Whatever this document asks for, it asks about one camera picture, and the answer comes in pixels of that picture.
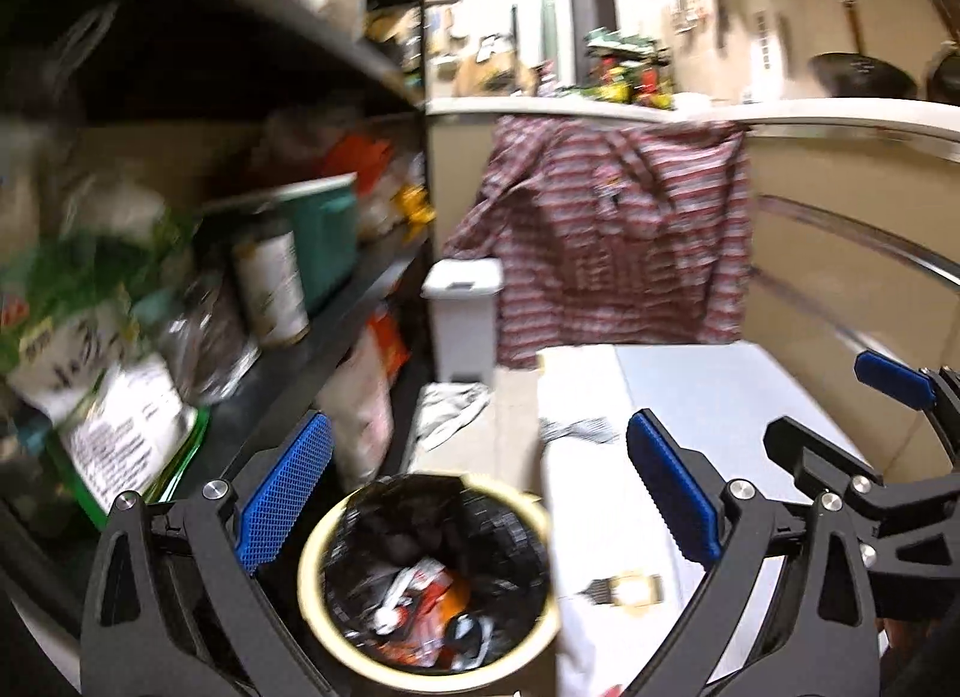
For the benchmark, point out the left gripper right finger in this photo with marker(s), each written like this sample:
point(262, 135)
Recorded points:
point(784, 606)

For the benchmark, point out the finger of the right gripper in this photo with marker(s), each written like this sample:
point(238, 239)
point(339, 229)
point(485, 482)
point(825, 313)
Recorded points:
point(816, 464)
point(932, 392)

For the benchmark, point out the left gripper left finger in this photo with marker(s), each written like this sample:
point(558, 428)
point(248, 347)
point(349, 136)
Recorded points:
point(172, 605)

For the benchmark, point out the orange snack wrapper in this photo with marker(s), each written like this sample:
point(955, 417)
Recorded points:
point(410, 621)

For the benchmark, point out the beige kitchen cabinet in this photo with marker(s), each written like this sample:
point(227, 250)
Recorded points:
point(856, 247)

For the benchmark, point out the round trash can black liner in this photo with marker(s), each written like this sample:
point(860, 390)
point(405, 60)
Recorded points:
point(491, 535)

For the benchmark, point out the white patterned cloth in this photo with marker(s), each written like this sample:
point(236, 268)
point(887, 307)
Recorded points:
point(613, 564)

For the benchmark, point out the pink white bag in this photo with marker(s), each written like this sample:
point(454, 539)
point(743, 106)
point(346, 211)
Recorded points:
point(356, 401)

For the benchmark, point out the red plaid shirt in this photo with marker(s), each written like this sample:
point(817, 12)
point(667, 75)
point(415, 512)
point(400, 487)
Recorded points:
point(612, 234)

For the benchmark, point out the black frying pan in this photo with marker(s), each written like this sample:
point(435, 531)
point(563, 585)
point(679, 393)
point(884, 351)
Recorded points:
point(856, 73)

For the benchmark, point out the grey rag on floor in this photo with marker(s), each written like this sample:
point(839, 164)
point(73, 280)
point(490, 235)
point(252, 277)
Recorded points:
point(444, 409)

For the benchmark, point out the dark lidded spice jar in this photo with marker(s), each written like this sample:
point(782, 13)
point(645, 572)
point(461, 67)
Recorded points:
point(268, 273)

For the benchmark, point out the white lidded bin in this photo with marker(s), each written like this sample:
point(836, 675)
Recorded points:
point(463, 298)

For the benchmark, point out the green plastic storage box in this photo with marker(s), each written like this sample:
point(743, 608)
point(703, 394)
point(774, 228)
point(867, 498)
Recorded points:
point(323, 216)

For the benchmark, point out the black metal shelf rack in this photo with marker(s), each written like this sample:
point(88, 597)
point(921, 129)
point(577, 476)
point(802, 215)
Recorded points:
point(137, 136)

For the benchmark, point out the condiment rack with bottles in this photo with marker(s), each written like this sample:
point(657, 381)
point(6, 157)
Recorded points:
point(629, 69)

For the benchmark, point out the yellow toy figure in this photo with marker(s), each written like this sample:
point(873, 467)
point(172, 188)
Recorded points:
point(412, 202)

